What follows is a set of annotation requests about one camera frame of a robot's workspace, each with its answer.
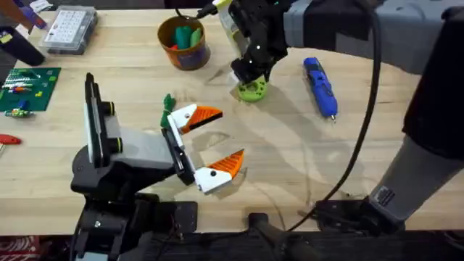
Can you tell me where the green board with blocks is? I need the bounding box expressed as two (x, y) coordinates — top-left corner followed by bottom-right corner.
(0, 66), (62, 119)

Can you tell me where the clear plastic parts box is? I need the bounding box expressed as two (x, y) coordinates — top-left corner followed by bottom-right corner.
(38, 4), (99, 57)

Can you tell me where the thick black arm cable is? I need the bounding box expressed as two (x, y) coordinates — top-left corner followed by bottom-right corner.
(287, 7), (382, 233)

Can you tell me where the thin black camera cable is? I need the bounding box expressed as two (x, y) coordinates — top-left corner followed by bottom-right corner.
(175, 2), (219, 21)

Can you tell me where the left wrist upright plate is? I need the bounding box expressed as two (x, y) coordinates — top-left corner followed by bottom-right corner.
(83, 72), (107, 170)

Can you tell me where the green disc with holes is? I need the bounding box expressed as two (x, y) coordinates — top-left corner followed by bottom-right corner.
(236, 75), (268, 104)

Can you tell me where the red tool handle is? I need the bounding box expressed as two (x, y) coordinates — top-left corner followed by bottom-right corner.
(0, 133), (23, 146)

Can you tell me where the brown tub with toys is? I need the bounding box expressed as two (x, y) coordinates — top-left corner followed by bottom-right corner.
(157, 15), (212, 72)

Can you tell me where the blue electric screwdriver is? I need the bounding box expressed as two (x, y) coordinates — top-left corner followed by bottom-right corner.
(302, 57), (339, 122)

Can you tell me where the green toy vegetable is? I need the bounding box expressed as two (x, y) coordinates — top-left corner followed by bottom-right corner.
(159, 93), (178, 130)

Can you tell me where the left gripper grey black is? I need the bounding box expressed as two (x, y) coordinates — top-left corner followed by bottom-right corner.
(70, 102), (246, 199)

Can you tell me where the white paper sheet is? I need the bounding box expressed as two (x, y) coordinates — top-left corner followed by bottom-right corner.
(28, 0), (54, 12)

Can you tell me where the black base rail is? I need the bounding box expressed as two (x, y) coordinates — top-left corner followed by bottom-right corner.
(119, 212), (464, 261)

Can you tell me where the black cylindrical tool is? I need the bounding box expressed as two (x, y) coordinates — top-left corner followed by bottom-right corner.
(0, 25), (46, 67)

